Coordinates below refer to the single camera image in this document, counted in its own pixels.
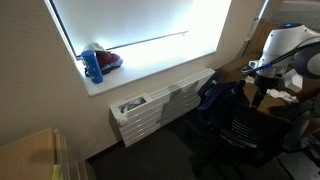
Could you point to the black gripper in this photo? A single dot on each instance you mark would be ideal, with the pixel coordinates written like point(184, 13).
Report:
point(268, 81)

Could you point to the black office chair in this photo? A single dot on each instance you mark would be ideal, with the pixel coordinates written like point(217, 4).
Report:
point(253, 130)

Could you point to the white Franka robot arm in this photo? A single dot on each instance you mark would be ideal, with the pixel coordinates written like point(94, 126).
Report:
point(286, 41)

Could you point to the white panel heater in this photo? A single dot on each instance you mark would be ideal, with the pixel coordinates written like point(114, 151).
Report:
point(156, 106)

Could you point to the colourful label on heater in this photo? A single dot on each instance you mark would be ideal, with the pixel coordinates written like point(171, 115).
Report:
point(132, 104)

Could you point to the small white crumpled cloth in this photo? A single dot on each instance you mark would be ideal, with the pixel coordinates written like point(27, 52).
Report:
point(249, 79)

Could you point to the dark blue jacket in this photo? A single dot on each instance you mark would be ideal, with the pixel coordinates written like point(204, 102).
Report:
point(220, 100)

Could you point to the dark green garment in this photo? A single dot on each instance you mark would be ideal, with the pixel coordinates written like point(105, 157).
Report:
point(300, 110)

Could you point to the cardboard box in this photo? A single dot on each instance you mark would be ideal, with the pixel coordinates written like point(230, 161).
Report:
point(256, 43)

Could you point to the white blind wand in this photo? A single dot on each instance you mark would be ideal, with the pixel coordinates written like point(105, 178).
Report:
point(254, 26)

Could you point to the grey table corner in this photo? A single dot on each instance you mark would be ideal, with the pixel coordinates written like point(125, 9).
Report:
point(300, 166)

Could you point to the white slatted window blind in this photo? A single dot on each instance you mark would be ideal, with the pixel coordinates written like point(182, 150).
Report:
point(298, 11)

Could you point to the white window sill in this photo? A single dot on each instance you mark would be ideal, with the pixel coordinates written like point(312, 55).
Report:
point(140, 68)

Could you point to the grey blind bottom bar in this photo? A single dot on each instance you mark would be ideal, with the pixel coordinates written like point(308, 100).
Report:
point(146, 40)

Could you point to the blue water bottle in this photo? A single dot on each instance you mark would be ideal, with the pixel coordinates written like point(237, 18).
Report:
point(92, 68)

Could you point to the white cloth cap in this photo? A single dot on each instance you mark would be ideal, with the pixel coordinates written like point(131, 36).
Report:
point(93, 47)

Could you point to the light wooden cabinet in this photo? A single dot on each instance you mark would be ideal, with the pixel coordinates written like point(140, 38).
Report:
point(26, 160)

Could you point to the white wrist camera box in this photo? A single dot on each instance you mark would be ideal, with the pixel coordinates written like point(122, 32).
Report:
point(294, 80)

